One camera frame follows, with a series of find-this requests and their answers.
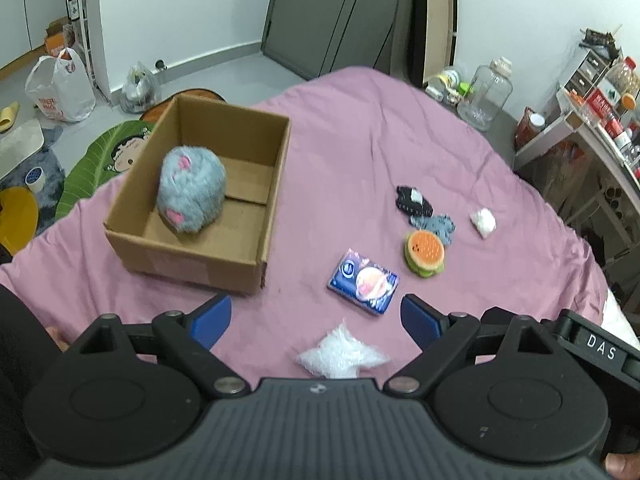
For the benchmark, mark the yellow slipper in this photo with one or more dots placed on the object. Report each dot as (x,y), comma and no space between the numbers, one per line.
(9,116)

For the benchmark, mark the white floor mat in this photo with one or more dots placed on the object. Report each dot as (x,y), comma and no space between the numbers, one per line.
(17,147)

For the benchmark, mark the wooden board with black frame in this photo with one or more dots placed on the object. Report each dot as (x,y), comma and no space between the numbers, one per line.
(440,25)

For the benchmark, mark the plastic bottle with grains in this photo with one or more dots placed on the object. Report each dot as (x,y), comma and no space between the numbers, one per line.
(622,80)

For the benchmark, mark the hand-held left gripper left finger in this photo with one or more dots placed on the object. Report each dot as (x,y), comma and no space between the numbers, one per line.
(212,317)

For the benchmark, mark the tape roll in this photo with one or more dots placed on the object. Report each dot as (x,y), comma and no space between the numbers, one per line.
(35,177)

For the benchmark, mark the orange rug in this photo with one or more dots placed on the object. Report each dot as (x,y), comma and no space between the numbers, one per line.
(150,112)

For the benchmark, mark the pink bed sheet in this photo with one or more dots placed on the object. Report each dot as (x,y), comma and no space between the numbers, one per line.
(350,160)

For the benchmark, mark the red box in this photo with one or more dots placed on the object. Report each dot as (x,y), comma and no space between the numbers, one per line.
(602,105)

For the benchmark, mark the red snack jar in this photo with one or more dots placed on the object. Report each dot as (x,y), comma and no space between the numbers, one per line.
(527,127)

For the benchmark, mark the small white bag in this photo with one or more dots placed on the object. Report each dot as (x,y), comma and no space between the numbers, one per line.
(483,222)

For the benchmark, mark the black sock with white patch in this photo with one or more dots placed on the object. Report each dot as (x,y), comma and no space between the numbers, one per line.
(412,202)

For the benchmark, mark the green leaf cartoon rug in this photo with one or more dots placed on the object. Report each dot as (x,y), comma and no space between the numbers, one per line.
(95,165)

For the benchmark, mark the brown cardboard box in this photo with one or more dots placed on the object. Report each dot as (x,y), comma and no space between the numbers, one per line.
(200,270)

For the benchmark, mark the clear plastic jar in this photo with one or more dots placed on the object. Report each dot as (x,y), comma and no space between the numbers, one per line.
(482,95)

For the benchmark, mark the person's right hand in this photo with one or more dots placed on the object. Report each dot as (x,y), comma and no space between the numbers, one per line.
(622,466)

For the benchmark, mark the white plastic shopping bag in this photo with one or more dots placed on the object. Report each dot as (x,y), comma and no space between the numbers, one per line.
(60,90)

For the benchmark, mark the grey-blue fuzzy rug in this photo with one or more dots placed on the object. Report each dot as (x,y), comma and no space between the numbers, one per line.
(50,160)

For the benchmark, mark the dark clear plastic bag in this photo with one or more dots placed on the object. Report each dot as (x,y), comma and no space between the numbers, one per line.
(137,90)

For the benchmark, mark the clear crinkled plastic bag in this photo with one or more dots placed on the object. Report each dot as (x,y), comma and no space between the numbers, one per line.
(340,355)

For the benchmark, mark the white narrow rack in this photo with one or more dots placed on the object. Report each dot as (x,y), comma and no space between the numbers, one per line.
(85,30)

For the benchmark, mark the grey plush toy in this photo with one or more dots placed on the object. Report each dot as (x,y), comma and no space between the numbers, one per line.
(192,190)

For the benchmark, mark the cluttered side shelf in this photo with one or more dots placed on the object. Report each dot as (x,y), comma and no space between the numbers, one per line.
(575,130)

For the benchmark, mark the blue tissue packet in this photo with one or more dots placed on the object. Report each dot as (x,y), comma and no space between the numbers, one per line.
(362,282)

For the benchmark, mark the small green container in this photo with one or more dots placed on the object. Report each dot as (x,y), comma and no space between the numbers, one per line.
(465,88)

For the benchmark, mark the person's dark clothing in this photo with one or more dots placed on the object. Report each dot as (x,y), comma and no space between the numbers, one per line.
(20,385)

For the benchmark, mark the small drawer organiser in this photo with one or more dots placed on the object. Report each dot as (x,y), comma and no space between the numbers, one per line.
(590,72)

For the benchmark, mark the white and yellow cup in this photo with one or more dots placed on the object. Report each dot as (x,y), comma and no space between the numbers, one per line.
(442,82)

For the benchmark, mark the grey-blue sock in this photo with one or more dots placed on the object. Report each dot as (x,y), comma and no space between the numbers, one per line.
(440,227)

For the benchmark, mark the dark dried decoration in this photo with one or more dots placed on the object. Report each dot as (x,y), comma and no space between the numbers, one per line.
(602,42)

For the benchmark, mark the burger-shaped soft toy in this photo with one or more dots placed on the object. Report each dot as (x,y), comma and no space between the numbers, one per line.
(424,252)

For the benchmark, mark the brown pump bottle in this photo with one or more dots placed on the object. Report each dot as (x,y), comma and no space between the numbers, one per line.
(72,2)

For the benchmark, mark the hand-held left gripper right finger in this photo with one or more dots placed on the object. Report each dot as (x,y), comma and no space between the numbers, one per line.
(417,320)

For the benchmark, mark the orange cardboard box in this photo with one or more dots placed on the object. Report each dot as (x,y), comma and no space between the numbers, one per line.
(57,42)

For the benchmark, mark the dark grey wardrobe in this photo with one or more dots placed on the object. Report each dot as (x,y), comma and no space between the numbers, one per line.
(340,10)

